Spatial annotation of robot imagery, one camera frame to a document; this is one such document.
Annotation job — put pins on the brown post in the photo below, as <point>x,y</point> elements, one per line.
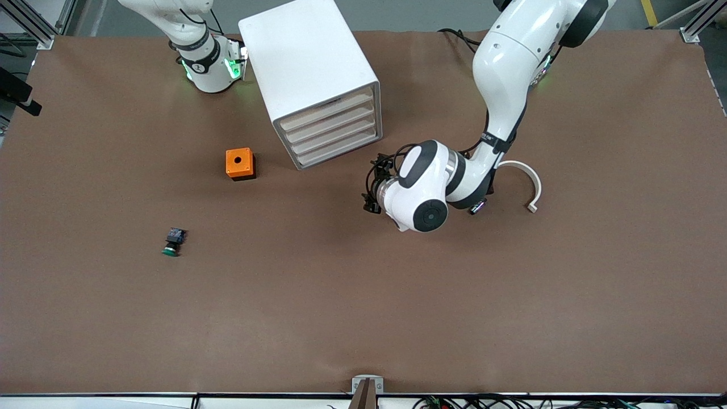
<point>366,397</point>

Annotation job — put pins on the brown table mat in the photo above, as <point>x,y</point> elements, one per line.
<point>341,312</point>

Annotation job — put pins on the green push button switch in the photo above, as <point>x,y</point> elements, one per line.
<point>175,236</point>

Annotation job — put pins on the silver metal connector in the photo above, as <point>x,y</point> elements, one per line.
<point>478,207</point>

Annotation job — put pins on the white plastic drawer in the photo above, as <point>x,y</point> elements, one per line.
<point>328,111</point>
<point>330,122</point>
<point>333,133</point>
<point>337,145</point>

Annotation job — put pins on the white table edge rail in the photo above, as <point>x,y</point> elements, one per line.
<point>113,402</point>

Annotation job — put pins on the white drawer cabinet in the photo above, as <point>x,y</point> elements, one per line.
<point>306,57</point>

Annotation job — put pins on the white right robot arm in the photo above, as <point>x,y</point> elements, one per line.
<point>207,71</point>

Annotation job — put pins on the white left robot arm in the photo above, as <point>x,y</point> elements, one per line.
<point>505,62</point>

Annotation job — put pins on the grey metal bracket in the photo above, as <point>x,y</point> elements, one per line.
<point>355,382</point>

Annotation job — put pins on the aluminium frame profile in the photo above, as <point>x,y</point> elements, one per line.
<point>28,23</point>
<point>67,14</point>
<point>696,28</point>

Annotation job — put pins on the orange button enclosure box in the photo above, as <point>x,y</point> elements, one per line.
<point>238,161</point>

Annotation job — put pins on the white curved plastic clip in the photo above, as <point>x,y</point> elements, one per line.
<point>513,163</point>

